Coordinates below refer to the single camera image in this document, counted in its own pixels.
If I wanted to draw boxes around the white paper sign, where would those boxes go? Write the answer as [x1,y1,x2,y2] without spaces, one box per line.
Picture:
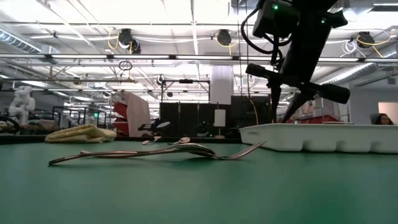
[213,108,227,128]

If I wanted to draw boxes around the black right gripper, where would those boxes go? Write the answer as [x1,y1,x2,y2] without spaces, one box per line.
[245,18,351,124]

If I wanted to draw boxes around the yellow checked folded cloth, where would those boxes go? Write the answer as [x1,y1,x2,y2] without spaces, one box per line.
[45,124,118,144]

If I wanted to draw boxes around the red storage bins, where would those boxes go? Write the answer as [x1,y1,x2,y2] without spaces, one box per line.
[113,101,129,136]

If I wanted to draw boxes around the black table frame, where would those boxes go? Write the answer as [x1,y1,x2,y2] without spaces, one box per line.
[0,133,240,144]

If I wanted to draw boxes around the white square pillar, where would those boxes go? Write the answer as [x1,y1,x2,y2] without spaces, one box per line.
[210,65,234,105]

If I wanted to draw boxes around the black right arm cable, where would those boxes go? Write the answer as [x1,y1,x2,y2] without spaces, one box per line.
[241,9,280,66]

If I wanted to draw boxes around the person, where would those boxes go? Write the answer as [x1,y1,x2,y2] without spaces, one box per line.
[374,113,395,126]

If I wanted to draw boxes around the beige leaning board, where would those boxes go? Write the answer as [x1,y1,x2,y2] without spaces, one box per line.
[125,91,152,138]

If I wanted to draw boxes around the black hanging cable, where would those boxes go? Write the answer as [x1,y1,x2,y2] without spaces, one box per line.
[236,0,243,97]
[244,0,251,99]

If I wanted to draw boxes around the black gantry frame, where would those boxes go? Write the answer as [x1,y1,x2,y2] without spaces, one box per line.
[160,78,211,103]

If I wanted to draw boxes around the hanging black cable ring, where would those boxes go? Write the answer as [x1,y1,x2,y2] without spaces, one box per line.
[118,60,134,72]

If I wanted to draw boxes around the red bin row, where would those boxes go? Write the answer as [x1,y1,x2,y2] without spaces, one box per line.
[276,114,340,124]

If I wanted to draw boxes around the long ceiling light strip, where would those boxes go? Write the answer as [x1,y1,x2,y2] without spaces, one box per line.
[0,53,398,63]

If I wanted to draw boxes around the black partition wall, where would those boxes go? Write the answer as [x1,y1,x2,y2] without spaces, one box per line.
[159,95,274,138]

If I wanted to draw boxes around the white cutlery tray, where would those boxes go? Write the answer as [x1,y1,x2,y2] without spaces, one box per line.
[239,123,398,154]

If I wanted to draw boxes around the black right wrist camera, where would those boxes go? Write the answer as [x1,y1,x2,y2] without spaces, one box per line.
[252,0,299,40]

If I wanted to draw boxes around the silver ventilation duct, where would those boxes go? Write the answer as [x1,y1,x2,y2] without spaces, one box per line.
[320,62,379,86]
[0,29,60,56]

